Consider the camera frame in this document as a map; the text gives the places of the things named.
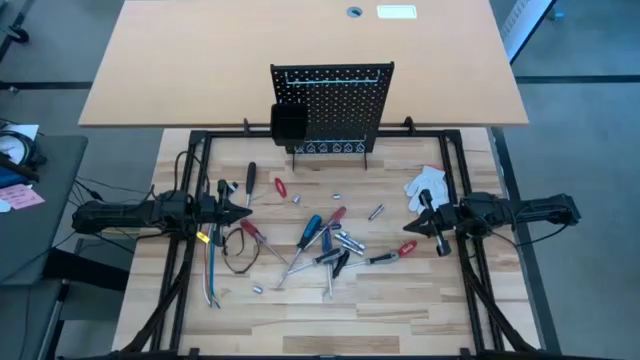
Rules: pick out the white perforated panel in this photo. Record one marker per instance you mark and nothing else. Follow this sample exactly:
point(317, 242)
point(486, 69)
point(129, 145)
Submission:
point(525, 25)

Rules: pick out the white work glove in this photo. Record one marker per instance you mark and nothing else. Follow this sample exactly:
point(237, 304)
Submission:
point(435, 180)

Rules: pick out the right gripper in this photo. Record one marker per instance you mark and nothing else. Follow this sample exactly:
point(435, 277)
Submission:
point(447, 218)

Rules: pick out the white rectangular desk plate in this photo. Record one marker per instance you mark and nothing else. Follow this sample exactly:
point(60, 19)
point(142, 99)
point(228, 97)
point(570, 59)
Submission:
point(396, 11)

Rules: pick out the grey side table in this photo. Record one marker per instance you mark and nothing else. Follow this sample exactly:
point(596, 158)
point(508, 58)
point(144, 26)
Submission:
point(45, 225)

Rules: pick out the black chair caster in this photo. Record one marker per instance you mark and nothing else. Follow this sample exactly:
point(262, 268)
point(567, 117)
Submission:
point(19, 34)

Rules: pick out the black frame clamp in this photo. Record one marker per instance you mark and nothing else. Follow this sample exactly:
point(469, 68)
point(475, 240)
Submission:
point(409, 124)
point(246, 126)

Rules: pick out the blue item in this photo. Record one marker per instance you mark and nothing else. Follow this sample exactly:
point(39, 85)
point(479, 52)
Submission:
point(6, 177)

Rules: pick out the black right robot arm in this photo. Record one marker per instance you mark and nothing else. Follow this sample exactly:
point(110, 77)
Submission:
point(530, 210)

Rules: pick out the pink paper sheet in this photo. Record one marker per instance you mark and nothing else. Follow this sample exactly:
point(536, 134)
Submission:
point(22, 196)

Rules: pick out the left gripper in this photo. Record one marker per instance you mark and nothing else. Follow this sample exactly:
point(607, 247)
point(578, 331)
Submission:
point(207, 214)

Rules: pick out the black metal pegboard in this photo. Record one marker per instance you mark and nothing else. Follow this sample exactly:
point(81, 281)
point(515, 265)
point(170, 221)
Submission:
point(345, 105)

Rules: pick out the white paper sheet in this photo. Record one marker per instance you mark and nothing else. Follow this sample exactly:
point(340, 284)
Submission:
point(25, 131)

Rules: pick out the black plastic pegboard bin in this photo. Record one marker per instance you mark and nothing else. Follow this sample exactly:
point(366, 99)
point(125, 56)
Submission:
point(289, 125)

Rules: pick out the light brown desk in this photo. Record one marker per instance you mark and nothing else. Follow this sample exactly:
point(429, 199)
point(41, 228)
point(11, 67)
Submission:
point(200, 60)

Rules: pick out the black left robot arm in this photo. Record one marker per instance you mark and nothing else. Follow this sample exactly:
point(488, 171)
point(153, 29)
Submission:
point(125, 216)

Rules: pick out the black seat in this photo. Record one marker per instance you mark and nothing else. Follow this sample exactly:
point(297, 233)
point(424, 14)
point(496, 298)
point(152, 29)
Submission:
point(85, 270)

